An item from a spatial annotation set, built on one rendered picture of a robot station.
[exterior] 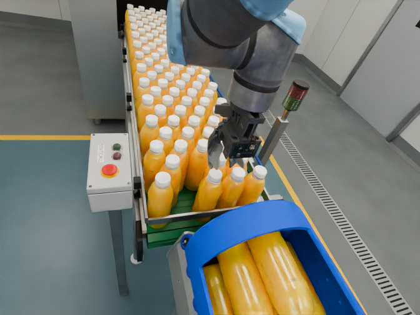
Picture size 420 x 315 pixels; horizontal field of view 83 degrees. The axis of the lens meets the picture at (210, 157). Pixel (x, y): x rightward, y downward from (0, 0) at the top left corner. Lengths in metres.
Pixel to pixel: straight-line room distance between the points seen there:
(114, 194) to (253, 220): 0.35
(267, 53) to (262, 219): 0.28
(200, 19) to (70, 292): 1.58
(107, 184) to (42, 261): 1.23
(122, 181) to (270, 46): 0.44
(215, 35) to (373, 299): 2.13
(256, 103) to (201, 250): 0.29
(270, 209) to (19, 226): 1.72
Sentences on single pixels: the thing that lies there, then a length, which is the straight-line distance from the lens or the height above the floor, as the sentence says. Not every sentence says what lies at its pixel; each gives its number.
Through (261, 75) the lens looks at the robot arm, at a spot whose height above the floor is 1.43.
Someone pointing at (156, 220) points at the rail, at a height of 0.97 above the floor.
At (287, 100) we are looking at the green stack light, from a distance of 0.96.
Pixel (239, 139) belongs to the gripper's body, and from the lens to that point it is 0.49.
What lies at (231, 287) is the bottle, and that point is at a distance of 0.49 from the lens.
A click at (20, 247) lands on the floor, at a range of 1.89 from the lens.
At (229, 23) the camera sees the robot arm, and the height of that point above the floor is 1.52.
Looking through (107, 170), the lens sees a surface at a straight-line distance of 0.63.
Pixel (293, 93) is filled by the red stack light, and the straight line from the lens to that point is 0.94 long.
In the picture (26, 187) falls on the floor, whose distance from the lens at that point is 2.15.
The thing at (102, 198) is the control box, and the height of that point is 1.06.
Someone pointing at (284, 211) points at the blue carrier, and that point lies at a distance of 0.48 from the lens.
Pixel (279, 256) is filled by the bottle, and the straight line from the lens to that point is 0.48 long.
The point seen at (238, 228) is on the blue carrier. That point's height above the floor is 1.22.
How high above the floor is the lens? 1.58
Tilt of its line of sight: 43 degrees down
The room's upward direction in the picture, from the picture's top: 17 degrees clockwise
